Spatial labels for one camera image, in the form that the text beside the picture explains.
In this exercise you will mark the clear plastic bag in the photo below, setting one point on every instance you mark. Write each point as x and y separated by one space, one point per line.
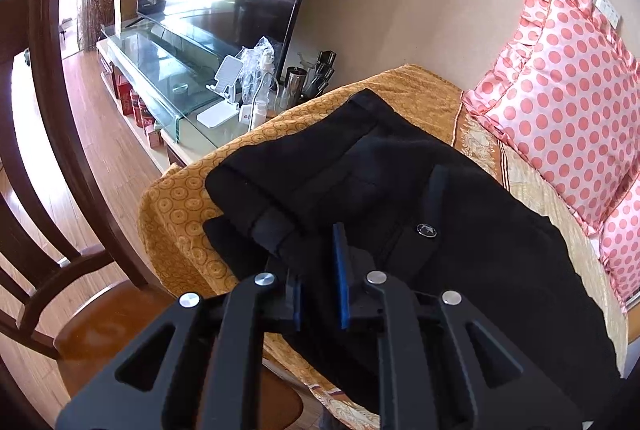
257 59

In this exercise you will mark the pink polka dot pillow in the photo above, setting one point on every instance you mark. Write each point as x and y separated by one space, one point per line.
560 84
622 245

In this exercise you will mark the red gift box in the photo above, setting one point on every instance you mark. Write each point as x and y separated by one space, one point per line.
122 88

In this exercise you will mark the dark wooden chair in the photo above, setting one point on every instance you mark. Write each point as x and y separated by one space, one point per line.
100 325

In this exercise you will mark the beige television cabinet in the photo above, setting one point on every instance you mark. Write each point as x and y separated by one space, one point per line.
192 149

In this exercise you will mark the yellow patterned bedsheet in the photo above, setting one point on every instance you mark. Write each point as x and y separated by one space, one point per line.
180 210

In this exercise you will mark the cardboard box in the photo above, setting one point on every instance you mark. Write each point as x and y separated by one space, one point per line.
125 12

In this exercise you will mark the glass television riser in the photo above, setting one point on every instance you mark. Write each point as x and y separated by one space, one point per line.
150 59

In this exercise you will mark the black pants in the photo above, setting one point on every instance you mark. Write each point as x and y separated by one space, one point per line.
475 260

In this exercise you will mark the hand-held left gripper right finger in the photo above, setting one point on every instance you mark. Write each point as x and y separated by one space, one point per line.
343 275

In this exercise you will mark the red can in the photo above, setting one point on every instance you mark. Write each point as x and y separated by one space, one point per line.
141 109

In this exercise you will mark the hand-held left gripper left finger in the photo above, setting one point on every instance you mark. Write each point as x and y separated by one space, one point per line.
297 305

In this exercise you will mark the steel cup set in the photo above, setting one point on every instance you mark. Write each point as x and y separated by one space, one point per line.
320 72

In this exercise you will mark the white phone stand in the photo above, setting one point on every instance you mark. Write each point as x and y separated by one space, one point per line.
222 82

